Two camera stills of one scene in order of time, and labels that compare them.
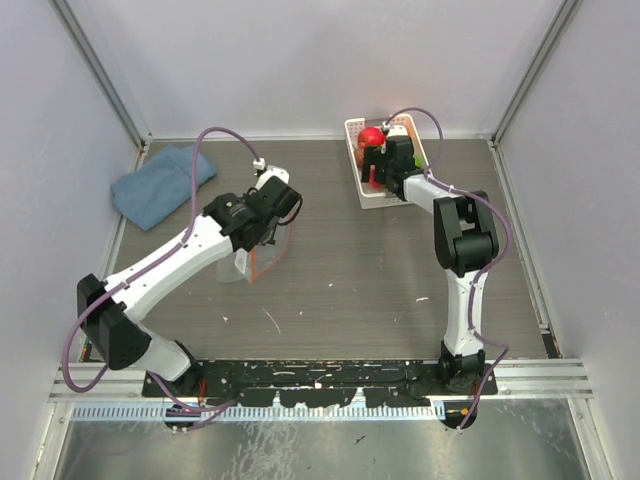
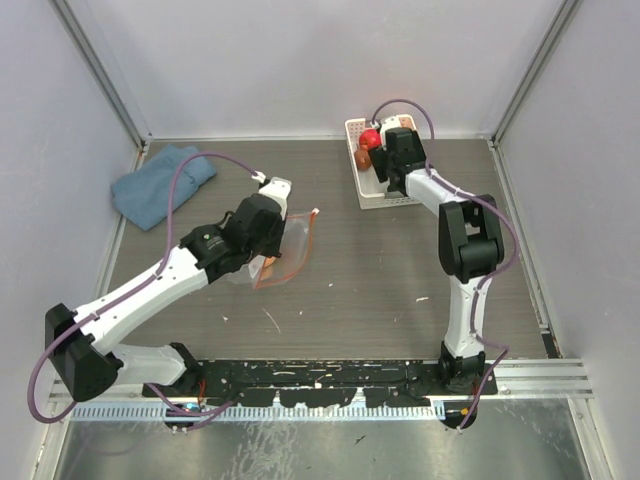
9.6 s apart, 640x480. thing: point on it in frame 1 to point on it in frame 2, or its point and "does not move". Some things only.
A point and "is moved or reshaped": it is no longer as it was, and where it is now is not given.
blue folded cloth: (154, 188) does not move
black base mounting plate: (327, 383) does not move
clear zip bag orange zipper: (251, 264) is moved or reshaped
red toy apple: (370, 137) does not move
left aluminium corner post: (85, 28) does not move
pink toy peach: (375, 187) to (267, 271)
